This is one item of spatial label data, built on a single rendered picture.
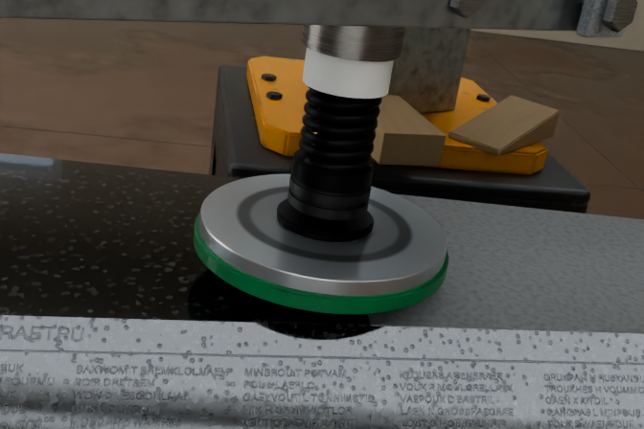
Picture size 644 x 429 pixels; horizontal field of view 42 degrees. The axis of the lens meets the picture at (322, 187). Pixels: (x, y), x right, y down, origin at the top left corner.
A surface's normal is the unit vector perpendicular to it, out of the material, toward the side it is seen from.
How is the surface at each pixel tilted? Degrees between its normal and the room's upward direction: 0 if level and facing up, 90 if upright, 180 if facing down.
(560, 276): 0
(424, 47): 90
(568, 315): 0
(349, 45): 90
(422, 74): 90
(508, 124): 11
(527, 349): 45
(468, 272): 0
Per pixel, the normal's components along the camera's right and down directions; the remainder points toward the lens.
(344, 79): -0.09, 0.36
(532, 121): 0.00, -0.86
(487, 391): 0.22, -0.37
